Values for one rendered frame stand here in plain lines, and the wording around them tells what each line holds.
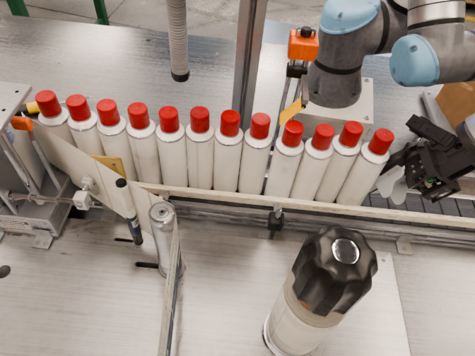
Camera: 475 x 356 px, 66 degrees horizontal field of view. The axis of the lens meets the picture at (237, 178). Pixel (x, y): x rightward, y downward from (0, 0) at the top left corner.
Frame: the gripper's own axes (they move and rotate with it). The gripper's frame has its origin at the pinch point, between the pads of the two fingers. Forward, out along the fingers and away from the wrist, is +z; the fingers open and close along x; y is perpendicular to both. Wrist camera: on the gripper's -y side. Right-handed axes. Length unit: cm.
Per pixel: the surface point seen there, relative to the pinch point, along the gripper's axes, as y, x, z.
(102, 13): -175, -74, 122
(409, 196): -2.7, 11.6, -0.4
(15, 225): 16, -56, 35
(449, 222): 5.1, 14.5, -5.4
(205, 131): 1.6, -35.5, 6.6
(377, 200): -0.6, 5.2, 3.3
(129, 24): -206, -57, 140
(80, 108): 2, -55, 15
